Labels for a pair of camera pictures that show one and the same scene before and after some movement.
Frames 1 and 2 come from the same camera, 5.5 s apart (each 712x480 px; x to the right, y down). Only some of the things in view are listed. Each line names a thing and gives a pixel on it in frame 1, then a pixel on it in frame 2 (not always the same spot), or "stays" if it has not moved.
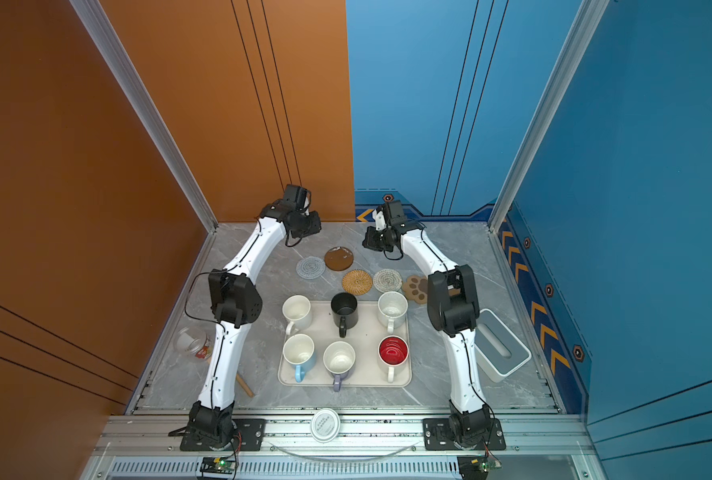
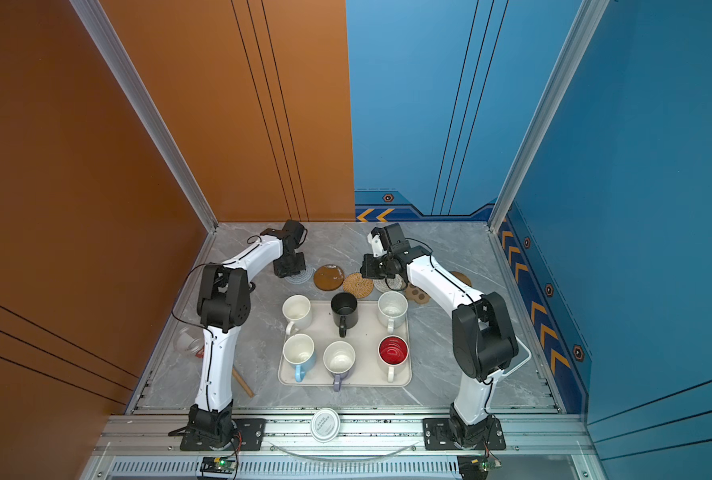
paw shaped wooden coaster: (416, 288) stays
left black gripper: (317, 225) to (301, 259)
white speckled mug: (392, 308) stays
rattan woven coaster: (356, 282) stays
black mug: (344, 311) stays
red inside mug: (392, 352) stays
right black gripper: (369, 240) to (367, 268)
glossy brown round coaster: (338, 258) to (329, 277)
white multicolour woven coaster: (387, 280) stays
